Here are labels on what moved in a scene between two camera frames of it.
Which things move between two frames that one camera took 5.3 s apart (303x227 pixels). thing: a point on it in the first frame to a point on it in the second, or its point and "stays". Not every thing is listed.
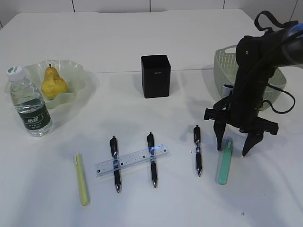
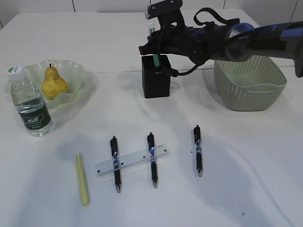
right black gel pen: [197, 139] stays
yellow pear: [53, 84] stays
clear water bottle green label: [29, 103] stays
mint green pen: [226, 161] to [155, 56]
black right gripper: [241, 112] to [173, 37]
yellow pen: [82, 179] stays
